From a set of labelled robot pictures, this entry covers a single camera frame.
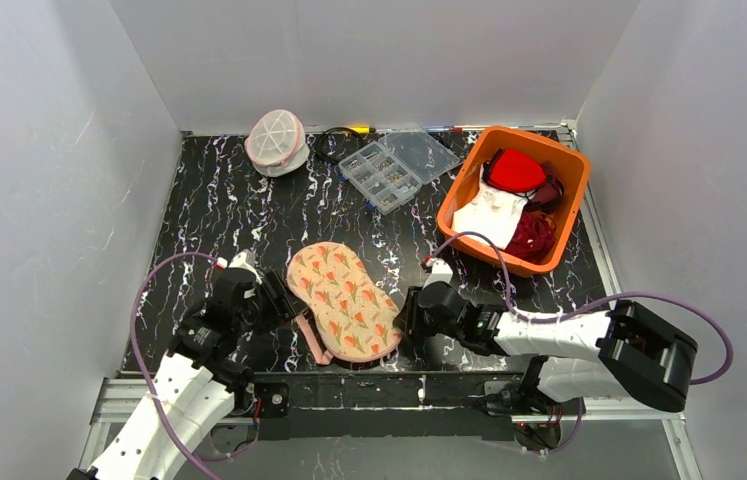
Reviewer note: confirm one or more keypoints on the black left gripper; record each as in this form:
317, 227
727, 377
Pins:
278, 299

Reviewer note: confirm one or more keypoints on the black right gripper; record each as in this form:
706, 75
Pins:
409, 318

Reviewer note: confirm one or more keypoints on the floral mesh laundry bag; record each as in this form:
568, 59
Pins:
349, 318

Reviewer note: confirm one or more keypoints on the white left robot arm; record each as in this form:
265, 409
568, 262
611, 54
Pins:
198, 384

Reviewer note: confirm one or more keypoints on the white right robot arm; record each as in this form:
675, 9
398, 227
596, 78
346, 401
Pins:
626, 352

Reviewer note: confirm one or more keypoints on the white round mesh laundry bag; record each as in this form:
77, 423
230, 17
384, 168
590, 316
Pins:
276, 144

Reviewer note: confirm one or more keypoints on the red bra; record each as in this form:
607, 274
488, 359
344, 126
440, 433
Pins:
514, 172

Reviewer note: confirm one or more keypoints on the white cloth garment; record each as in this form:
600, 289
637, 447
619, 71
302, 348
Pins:
492, 213

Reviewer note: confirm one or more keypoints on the clear plastic screw organizer box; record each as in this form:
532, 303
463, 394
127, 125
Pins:
389, 172

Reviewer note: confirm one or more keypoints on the dark red lace garment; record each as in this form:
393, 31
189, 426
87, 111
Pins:
534, 237

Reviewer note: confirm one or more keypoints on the orange plastic bin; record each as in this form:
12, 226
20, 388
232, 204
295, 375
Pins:
574, 170

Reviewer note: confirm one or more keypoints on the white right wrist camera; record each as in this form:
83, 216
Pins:
438, 271

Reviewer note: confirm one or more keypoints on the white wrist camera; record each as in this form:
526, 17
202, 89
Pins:
438, 271
244, 259

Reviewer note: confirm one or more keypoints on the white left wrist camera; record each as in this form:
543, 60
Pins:
244, 259

